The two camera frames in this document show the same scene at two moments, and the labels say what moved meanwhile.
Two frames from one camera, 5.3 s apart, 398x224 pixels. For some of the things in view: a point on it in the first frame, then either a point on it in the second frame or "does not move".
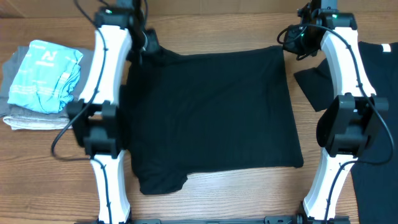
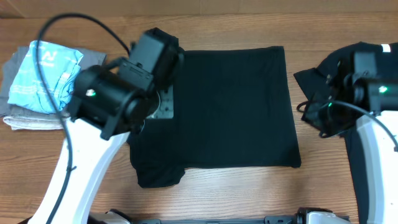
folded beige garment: [36, 122] does not move
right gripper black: [289, 44] -> [311, 116]
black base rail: [268, 219] does not move
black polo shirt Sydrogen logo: [188, 114] does not move
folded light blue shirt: [45, 79] does not move
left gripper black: [153, 43] -> [166, 110]
